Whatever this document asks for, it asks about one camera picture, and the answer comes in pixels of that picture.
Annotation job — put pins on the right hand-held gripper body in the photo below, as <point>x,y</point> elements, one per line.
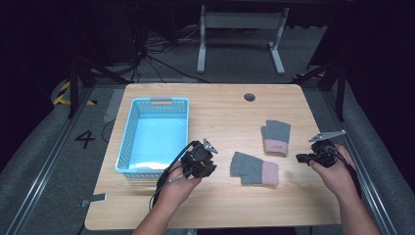
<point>324,151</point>

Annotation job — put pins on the aluminium floor rail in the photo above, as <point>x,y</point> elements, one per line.
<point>362,169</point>
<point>49,163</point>

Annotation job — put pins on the person's left hand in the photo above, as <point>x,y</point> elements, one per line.
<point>177,187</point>

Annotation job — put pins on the small grey metal bracket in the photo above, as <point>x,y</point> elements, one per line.
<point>94,199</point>

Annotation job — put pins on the white metal desk frame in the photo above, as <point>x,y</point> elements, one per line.
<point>241,23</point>

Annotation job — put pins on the person's right hand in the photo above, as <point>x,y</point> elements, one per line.
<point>337,176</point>

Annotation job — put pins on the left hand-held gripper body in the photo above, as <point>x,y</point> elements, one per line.
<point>197,153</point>

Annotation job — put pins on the yellow black hazard tape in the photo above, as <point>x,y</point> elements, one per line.
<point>63,94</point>

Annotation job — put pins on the grey pink fingerless knit glove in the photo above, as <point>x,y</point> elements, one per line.
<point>276,134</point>
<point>251,168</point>

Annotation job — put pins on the blue plastic perforated basket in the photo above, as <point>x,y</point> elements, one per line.
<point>153,137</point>

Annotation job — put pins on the black metal stand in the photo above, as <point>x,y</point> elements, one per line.
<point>332,78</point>
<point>81,75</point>

